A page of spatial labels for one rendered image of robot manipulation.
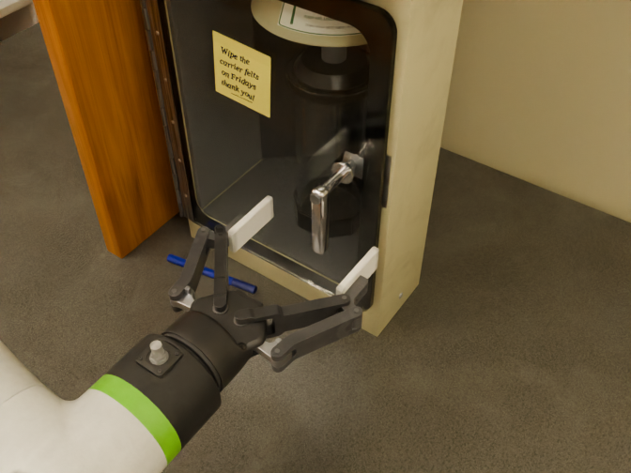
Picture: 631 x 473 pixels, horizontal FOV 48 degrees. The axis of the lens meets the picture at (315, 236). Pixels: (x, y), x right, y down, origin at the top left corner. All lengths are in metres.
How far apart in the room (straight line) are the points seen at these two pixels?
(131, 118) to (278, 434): 0.44
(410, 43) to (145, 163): 0.47
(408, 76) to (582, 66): 0.46
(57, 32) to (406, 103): 0.38
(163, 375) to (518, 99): 0.74
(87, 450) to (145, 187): 0.52
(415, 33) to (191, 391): 0.36
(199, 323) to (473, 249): 0.52
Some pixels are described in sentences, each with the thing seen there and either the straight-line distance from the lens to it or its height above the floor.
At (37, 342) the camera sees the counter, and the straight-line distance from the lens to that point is 0.99.
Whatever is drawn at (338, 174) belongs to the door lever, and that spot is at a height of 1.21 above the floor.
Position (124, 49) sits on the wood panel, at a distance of 0.91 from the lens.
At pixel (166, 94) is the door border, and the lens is 0.88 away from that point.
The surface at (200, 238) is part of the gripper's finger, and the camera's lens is 0.75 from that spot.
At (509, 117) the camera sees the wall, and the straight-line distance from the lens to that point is 1.17.
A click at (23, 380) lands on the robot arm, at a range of 0.62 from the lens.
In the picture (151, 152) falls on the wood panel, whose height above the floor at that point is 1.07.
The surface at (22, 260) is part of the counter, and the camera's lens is 1.09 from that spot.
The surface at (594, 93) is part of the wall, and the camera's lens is 1.10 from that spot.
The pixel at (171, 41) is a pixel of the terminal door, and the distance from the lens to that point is 0.83.
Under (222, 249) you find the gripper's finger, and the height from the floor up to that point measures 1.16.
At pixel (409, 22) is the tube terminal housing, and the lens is 0.64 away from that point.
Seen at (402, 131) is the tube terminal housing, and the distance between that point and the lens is 0.70.
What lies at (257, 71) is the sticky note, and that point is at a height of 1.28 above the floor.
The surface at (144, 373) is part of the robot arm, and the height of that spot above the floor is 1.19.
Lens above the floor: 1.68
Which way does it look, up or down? 45 degrees down
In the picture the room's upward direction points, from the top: straight up
